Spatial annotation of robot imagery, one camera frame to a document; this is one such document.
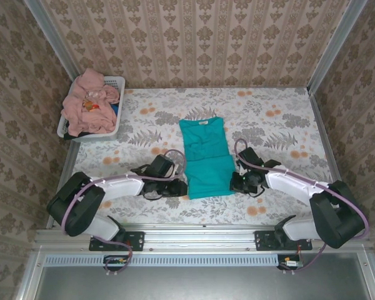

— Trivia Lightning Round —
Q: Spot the teal SHINE print t-shirt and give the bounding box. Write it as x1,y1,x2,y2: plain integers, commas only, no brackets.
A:
178,117,237,200

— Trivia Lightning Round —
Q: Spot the floral print tablecloth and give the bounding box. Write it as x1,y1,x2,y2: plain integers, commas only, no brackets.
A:
59,87,346,226

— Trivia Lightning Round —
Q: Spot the white plastic laundry basket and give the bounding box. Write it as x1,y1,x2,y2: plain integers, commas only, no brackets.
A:
56,76,126,143

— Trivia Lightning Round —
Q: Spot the black connector block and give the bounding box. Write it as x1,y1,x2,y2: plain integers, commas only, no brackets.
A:
277,254,304,270
103,254,129,271

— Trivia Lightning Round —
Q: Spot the pink t-shirt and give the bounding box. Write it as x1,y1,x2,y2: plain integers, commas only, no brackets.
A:
61,67,121,138

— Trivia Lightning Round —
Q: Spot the grey metal base panel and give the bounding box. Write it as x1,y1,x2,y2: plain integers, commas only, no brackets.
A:
15,265,375,300

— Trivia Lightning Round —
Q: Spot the black garment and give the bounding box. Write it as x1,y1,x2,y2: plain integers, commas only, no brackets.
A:
62,132,91,141

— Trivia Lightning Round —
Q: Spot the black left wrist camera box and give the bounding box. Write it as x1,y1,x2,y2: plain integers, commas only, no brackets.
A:
149,154,176,179

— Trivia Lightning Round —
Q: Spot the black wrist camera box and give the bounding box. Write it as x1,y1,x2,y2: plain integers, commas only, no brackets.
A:
149,154,176,179
237,147,264,168

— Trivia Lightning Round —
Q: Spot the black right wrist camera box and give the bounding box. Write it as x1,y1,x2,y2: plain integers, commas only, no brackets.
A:
237,147,264,168

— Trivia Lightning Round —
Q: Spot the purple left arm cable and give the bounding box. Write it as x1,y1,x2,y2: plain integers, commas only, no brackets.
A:
61,149,187,278

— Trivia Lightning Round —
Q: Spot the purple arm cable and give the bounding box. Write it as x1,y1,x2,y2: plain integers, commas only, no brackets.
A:
234,138,370,276
61,149,187,278

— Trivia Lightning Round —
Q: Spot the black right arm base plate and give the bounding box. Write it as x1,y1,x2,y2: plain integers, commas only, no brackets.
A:
254,230,313,252

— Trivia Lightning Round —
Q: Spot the aluminium mounting rail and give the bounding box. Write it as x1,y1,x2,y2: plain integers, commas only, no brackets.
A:
34,224,371,253

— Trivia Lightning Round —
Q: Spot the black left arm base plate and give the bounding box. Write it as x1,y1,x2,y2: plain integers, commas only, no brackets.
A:
89,230,145,252

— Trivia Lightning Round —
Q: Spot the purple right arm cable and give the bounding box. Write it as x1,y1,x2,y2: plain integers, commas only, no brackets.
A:
234,138,370,276

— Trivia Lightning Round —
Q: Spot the white slotted cable duct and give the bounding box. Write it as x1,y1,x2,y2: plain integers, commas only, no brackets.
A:
45,253,279,267

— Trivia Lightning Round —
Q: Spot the aluminium frame post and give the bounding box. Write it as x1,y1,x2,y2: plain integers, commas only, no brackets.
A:
23,0,82,84
307,0,368,94

